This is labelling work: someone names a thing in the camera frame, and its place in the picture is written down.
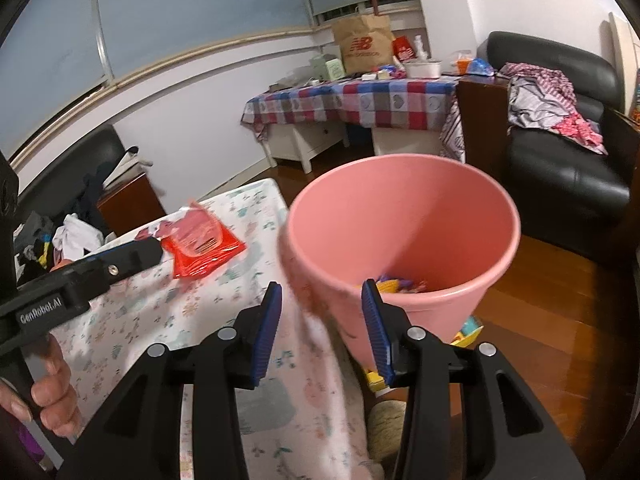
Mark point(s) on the beige woven cushion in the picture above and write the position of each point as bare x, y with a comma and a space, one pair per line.
387, 427

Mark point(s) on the floral tablecloth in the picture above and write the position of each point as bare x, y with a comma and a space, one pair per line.
165, 305

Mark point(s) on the black leather sofa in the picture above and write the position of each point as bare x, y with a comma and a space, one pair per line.
560, 185

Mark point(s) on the white desk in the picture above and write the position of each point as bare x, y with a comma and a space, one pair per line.
300, 145

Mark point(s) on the white garment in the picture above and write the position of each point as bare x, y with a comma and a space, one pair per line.
75, 237

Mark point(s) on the blue packet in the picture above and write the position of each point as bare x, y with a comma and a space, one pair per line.
480, 66

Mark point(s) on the black leather armchair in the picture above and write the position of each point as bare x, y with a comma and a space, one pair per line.
75, 160

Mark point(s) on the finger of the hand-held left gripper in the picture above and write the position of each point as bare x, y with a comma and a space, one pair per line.
120, 250
137, 257

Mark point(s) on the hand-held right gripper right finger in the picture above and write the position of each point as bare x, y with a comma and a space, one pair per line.
377, 335

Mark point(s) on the dark wooden cabinet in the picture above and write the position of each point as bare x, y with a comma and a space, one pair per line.
480, 125

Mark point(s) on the green tissue box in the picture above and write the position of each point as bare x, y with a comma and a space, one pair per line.
330, 66

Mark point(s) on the checked tablecloth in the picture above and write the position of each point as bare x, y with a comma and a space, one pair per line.
360, 102

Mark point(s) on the pink plastic bucket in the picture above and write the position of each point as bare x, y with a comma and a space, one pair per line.
400, 220

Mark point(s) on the orange box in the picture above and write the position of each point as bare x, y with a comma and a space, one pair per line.
462, 65

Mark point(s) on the red packet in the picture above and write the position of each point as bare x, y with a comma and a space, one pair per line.
404, 49

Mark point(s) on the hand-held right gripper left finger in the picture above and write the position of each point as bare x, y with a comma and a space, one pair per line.
265, 335

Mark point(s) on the dark wooden side table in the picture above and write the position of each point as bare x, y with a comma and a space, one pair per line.
130, 200

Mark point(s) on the small yellow plastic toy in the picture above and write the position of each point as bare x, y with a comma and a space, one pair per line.
376, 380

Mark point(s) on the yellow teal plastic toy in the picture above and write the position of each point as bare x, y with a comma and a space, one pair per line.
467, 332

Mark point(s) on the pile of clothes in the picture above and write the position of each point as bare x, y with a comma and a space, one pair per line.
35, 245

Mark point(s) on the heap of patterned clothes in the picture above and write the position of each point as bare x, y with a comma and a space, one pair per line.
550, 100

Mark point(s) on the red plastic pouch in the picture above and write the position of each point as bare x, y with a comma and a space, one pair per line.
200, 245

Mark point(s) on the white bowl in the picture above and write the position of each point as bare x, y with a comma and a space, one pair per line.
422, 68

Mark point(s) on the beige board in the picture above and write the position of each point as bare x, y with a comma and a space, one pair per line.
622, 60

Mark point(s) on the person's left hand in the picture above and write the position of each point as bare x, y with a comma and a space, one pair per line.
55, 390

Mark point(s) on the brown paper bag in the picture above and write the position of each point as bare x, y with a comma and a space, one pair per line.
362, 45

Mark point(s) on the white cloth sheet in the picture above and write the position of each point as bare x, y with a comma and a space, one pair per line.
122, 160

